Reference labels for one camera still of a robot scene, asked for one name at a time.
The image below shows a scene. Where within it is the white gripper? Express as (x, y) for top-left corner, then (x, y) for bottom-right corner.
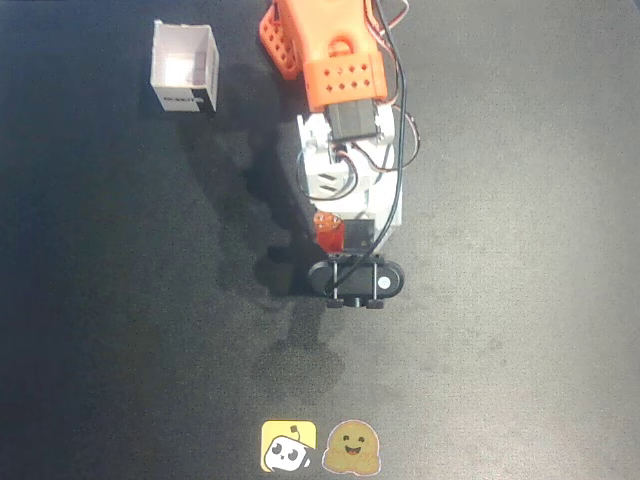
(309, 168), (405, 255)

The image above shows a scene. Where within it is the black webcam on gripper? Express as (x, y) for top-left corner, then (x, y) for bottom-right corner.
(306, 253), (405, 310)

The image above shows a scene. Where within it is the hugging face emoji sticker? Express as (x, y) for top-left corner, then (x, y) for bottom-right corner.
(321, 418), (382, 475)

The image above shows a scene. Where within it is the yellow robot mascot sticker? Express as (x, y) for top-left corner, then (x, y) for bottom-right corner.
(259, 419), (318, 473)

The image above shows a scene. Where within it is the open white cardboard box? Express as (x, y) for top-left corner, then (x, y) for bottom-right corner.
(149, 18), (221, 115)

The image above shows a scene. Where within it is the thin servo wire bundle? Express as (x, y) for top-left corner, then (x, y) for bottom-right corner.
(297, 0), (424, 202)

